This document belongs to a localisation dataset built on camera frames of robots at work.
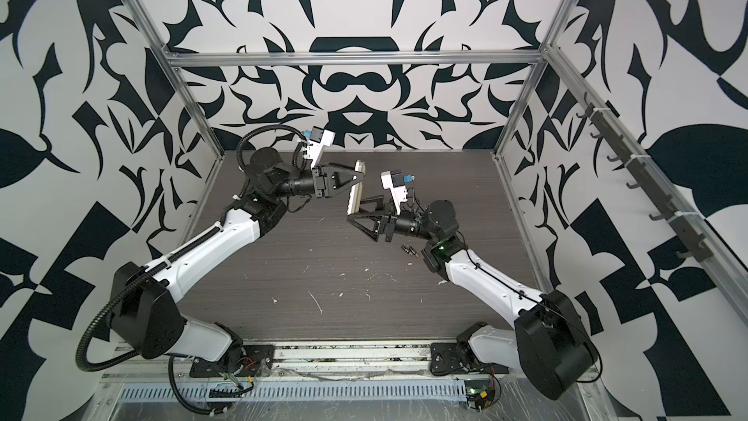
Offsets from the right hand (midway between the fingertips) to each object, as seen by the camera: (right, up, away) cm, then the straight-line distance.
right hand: (353, 218), depth 63 cm
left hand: (+3, +10, -2) cm, 11 cm away
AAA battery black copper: (+15, -14, +31) cm, 37 cm away
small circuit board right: (+30, -43, +8) cm, 53 cm away
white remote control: (0, +4, -1) cm, 4 cm away
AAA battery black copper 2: (+18, -15, +29) cm, 37 cm away
